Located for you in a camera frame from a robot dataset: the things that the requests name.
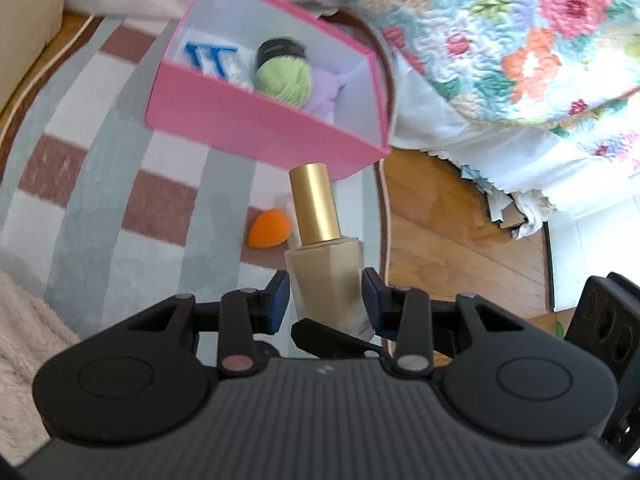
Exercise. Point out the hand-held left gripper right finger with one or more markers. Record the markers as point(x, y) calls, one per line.
point(372, 305)

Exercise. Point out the green yarn ball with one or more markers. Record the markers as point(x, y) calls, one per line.
point(282, 77)

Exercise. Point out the beige foundation bottle gold cap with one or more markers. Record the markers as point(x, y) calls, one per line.
point(320, 270)

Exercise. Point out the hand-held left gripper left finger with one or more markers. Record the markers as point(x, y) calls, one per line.
point(277, 305)

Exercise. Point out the orange makeup sponge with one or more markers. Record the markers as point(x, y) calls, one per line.
point(267, 230)

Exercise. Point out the striped checked rug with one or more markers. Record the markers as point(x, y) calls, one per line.
point(100, 210)

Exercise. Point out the pink fluffy cloth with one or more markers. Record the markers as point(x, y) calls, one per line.
point(25, 350)

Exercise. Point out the pile of papers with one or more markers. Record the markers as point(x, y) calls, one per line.
point(520, 210)

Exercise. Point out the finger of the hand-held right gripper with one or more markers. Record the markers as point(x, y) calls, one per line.
point(335, 340)

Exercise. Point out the white board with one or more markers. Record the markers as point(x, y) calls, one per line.
point(590, 260)

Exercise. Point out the purple plush toy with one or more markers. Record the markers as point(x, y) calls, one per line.
point(322, 90)

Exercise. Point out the pink cardboard box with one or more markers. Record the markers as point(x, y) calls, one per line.
point(250, 130)

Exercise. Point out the brown cardboard box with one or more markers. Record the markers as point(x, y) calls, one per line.
point(515, 217)

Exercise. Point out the white bed skirt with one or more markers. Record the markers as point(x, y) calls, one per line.
point(500, 150)

